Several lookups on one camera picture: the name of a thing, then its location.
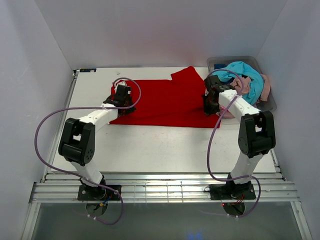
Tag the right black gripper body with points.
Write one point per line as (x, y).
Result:
(210, 107)

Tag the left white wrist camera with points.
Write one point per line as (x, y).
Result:
(118, 83)

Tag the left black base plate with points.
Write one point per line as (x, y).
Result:
(97, 193)

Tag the clear plastic bin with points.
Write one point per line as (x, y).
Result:
(268, 105)

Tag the pink t shirt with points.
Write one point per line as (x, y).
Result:
(225, 114)

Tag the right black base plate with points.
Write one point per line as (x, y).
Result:
(232, 192)

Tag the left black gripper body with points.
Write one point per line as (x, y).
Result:
(129, 110)

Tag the beige t shirt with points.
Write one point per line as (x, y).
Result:
(265, 90)

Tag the blue label sticker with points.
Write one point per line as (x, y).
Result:
(87, 70)

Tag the dark blue t shirt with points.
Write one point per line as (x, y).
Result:
(219, 66)

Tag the turquoise t shirt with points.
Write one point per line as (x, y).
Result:
(253, 81)

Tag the red t shirt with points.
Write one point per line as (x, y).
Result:
(174, 102)

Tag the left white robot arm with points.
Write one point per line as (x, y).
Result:
(78, 139)

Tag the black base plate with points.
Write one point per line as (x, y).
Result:
(232, 192)
(97, 193)

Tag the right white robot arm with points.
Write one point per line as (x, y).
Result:
(256, 136)

